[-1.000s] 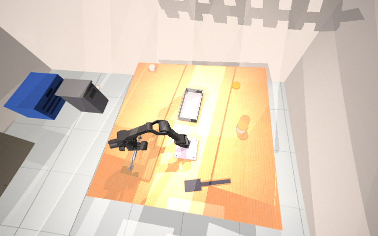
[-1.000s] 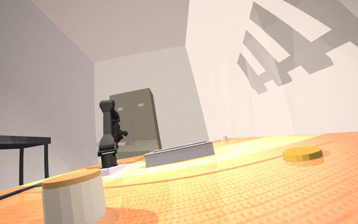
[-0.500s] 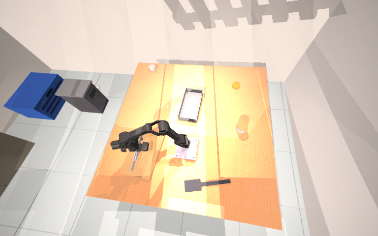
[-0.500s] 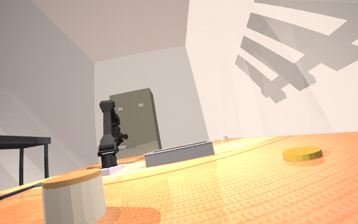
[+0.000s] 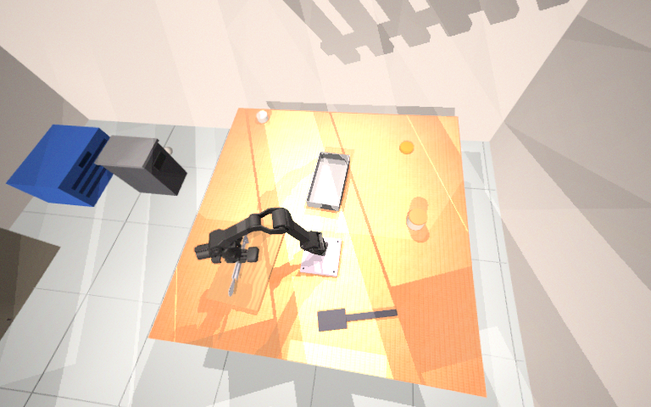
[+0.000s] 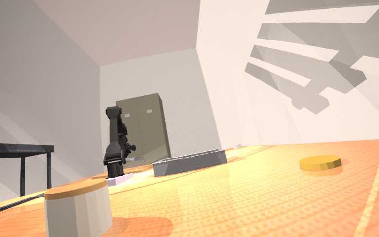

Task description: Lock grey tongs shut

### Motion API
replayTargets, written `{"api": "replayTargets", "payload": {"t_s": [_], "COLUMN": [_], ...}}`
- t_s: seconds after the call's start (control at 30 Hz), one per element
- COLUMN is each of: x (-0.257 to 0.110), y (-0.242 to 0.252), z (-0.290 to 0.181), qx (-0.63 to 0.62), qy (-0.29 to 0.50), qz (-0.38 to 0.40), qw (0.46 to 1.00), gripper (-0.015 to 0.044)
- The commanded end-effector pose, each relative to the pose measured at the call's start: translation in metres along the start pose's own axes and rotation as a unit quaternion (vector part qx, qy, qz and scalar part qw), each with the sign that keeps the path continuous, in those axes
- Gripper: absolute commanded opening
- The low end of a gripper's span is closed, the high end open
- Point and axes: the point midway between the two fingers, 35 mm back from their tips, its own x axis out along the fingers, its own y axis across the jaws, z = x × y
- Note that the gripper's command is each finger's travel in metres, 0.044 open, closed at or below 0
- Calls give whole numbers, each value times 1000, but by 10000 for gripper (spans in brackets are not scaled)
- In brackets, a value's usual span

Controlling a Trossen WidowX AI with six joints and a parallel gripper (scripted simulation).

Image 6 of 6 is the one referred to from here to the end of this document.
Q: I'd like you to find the yellow flat disc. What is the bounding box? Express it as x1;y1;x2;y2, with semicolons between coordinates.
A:
299;155;342;171

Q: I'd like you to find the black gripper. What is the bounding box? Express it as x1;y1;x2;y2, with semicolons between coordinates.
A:
119;142;131;164

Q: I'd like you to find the light wooden board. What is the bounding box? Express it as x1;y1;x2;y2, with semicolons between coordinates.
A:
91;165;153;179

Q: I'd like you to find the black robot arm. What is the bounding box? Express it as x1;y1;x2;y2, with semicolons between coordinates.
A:
103;106;128;179

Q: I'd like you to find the grey round container with wooden lid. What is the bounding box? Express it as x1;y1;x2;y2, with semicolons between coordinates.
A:
44;178;112;237

